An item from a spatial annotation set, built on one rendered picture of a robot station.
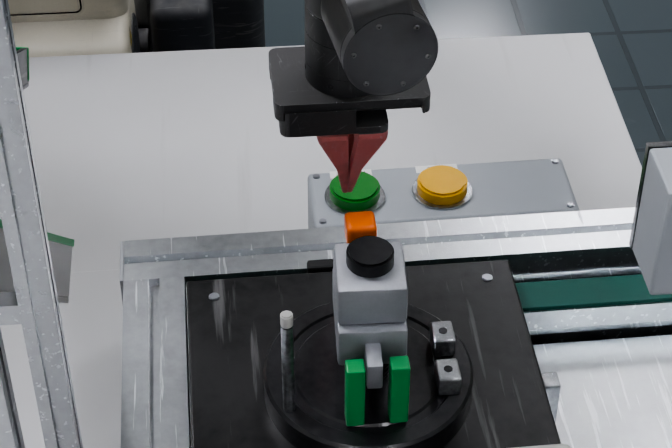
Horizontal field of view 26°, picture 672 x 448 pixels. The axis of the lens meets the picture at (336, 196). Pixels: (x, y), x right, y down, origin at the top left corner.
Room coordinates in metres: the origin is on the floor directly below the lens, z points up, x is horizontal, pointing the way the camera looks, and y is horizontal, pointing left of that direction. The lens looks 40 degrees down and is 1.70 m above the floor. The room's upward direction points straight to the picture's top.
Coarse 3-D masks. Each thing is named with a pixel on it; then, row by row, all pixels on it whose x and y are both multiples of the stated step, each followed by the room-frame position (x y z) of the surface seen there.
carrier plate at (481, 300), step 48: (192, 288) 0.77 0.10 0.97; (240, 288) 0.77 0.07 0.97; (288, 288) 0.77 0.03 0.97; (432, 288) 0.77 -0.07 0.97; (480, 288) 0.77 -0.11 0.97; (192, 336) 0.72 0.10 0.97; (240, 336) 0.72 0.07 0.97; (480, 336) 0.72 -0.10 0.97; (528, 336) 0.72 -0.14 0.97; (192, 384) 0.68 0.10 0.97; (240, 384) 0.68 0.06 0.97; (480, 384) 0.68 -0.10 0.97; (528, 384) 0.68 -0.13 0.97; (192, 432) 0.64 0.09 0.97; (240, 432) 0.64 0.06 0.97; (480, 432) 0.64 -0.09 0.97; (528, 432) 0.64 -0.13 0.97
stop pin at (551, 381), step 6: (552, 372) 0.69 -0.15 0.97; (546, 378) 0.69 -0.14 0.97; (552, 378) 0.69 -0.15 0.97; (558, 378) 0.69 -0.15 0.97; (546, 384) 0.68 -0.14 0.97; (552, 384) 0.68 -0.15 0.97; (558, 384) 0.68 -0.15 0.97; (546, 390) 0.68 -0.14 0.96; (552, 390) 0.68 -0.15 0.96; (558, 390) 0.68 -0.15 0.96; (552, 396) 0.68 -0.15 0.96; (558, 396) 0.68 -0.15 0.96; (552, 402) 0.68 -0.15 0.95; (558, 402) 0.68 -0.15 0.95; (552, 408) 0.68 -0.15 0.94
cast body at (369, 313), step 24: (360, 240) 0.68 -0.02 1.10; (384, 240) 0.68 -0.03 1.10; (336, 264) 0.67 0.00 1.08; (360, 264) 0.66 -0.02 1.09; (384, 264) 0.66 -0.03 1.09; (336, 288) 0.66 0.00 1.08; (360, 288) 0.65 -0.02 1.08; (384, 288) 0.65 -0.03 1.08; (336, 312) 0.66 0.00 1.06; (360, 312) 0.65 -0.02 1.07; (384, 312) 0.65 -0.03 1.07; (336, 336) 0.66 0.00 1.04; (360, 336) 0.64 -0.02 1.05; (384, 336) 0.64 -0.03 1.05; (384, 360) 0.64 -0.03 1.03
